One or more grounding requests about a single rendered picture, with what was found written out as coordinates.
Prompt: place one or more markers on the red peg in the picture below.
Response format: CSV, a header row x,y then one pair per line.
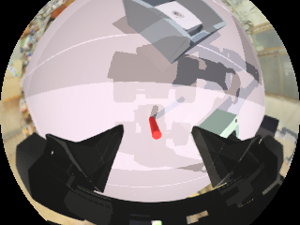
x,y
154,128

